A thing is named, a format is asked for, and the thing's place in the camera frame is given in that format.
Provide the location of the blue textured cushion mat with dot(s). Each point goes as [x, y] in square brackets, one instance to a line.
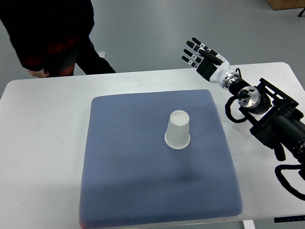
[132, 177]

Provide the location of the white table leg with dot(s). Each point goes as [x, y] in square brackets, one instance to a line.
[248, 224]

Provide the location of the black table control panel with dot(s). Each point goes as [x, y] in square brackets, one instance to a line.
[289, 219]

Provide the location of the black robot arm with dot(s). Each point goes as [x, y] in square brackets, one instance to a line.
[276, 121]

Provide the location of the white paper cup on mat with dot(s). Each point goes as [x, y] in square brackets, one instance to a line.
[177, 135]

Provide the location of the white paper cup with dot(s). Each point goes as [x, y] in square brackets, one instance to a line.
[177, 135]
[244, 127]

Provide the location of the person in black clothes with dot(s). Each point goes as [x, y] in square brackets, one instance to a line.
[51, 37]

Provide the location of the brown cardboard box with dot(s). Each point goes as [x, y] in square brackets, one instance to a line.
[286, 4]

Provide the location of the upper metal floor plate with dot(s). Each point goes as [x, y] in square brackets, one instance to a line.
[101, 54]

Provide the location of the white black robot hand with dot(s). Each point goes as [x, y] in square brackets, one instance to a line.
[206, 65]

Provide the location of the black tripod leg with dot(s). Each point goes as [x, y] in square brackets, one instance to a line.
[301, 12]

